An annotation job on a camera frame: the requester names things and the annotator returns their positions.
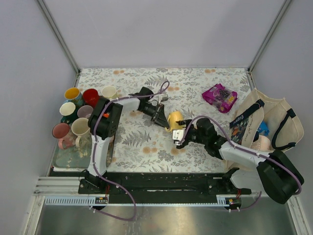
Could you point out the white cable duct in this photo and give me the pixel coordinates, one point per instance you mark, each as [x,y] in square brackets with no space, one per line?
[76,200]

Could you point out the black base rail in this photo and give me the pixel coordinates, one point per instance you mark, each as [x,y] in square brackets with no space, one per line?
[207,183]

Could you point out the pink floral mug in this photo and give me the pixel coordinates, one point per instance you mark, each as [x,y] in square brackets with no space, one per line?
[62,132]

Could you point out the cream canvas tote bag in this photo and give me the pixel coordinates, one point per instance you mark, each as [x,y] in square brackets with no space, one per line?
[285,128]

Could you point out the blue packet inside bag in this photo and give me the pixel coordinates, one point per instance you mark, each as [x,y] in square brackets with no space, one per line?
[263,129]

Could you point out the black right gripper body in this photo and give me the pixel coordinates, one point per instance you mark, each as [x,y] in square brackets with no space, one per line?
[192,135]

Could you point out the yellow mug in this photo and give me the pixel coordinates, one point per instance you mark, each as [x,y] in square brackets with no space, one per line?
[173,119]

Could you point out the lilac mug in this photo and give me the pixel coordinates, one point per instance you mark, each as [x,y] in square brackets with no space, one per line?
[85,111]

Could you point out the purple candy bag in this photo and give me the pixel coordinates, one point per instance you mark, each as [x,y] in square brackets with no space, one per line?
[220,97]

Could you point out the light green faceted mug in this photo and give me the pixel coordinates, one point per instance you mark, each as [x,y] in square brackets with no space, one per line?
[109,92]

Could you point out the red mug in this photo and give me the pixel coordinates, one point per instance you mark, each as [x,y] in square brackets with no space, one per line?
[91,97]

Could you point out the blue floral mug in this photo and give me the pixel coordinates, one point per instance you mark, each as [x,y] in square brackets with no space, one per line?
[74,95]

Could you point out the dark teal mug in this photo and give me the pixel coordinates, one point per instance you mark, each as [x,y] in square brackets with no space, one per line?
[69,112]

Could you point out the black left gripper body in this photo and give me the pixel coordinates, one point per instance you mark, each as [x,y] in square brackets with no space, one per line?
[150,110]

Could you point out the pink mug inside bag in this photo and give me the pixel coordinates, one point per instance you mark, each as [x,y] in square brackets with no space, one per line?
[262,144]

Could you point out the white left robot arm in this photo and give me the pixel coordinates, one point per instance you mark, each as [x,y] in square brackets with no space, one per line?
[104,121]

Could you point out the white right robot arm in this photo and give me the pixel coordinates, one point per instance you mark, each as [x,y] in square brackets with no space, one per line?
[269,172]

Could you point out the cream floral mug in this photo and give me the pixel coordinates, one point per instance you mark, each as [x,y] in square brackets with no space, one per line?
[81,129]

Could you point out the green floral tray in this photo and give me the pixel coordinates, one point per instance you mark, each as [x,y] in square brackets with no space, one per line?
[73,157]

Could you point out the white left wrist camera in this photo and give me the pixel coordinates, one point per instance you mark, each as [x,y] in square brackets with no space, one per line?
[162,98]

